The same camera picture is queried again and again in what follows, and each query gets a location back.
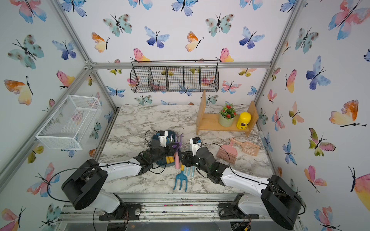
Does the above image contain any white mesh wall basket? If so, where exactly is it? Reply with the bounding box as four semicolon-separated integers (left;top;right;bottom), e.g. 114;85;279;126
36;95;102;150

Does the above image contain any teal fork yellow handle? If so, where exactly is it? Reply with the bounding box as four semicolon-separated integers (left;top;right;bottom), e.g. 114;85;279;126
173;165;188;192

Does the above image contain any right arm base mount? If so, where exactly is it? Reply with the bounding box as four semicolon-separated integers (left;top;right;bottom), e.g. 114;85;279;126
218;193;259;220

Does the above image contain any pink dustpan scoop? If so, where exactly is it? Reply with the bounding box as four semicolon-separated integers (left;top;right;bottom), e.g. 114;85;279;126
230;138;260;157

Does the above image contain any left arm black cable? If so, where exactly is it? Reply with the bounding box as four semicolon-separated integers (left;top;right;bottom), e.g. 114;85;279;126
46;129;168;203

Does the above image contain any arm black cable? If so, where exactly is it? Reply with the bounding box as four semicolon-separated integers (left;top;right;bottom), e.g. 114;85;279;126
199;142;306;216
46;129;168;203

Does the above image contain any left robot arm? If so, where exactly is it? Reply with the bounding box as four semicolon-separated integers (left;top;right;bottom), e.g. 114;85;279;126
61;140;180;213

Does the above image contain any teal plastic storage box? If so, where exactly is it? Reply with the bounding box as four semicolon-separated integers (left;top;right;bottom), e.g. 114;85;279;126
152;131;181;167

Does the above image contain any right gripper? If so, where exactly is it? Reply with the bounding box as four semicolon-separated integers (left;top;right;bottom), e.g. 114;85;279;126
177;150;210;176

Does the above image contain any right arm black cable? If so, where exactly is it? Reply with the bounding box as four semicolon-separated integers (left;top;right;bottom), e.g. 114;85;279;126
199;142;306;216

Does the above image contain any yellow plastic jar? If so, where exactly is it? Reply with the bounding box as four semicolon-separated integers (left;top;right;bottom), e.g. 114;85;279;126
236;112;252;130

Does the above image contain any wooden shelf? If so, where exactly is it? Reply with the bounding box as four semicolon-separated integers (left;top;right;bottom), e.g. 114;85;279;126
196;90;259;137

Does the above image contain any teal shovel yellow handle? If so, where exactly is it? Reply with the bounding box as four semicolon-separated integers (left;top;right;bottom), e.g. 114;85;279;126
166;156;175;164

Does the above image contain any potted red flower plant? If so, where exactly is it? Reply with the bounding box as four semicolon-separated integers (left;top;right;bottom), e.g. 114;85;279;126
219;103;237;127

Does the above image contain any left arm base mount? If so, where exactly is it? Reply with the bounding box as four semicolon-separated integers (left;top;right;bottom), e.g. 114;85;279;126
99;204;143;221

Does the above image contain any light blue rake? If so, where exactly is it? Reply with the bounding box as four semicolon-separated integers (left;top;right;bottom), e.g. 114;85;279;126
184;166;195;178

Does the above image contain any purple fork pink handle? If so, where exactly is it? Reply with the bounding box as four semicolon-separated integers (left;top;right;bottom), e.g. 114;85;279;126
174;134;183;169

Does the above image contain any pink hand brush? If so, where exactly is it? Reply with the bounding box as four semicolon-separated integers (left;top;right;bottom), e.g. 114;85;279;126
216;144;238;164

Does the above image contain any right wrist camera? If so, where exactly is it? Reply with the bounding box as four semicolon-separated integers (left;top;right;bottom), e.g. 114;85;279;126
189;137;202;156

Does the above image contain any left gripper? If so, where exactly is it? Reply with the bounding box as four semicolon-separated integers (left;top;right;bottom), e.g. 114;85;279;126
150;142;178;166

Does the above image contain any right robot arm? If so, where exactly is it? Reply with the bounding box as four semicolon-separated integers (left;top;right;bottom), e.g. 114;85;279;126
179;147;305;230

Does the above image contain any black wire wall basket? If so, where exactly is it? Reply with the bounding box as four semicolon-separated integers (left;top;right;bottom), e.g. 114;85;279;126
128;60;219;96

